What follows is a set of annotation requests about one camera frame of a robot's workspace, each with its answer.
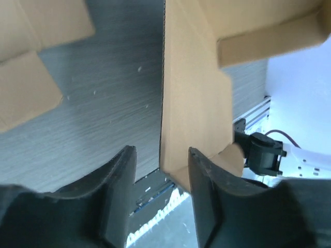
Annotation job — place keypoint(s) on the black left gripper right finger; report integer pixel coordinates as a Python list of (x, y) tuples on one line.
[(230, 211)]

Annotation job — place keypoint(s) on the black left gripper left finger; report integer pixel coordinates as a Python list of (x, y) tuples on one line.
[(90, 212)]

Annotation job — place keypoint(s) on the brown cardboard box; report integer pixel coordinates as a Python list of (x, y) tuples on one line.
[(199, 39)]

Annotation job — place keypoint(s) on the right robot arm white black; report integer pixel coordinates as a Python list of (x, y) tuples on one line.
[(268, 161)]

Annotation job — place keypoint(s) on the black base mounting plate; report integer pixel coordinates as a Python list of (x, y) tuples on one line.
[(147, 189)]

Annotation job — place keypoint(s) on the spare flat cardboard sheet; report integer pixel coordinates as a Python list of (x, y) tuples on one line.
[(28, 27)]

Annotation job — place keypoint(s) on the slotted aluminium cable duct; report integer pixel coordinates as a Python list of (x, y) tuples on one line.
[(175, 200)]

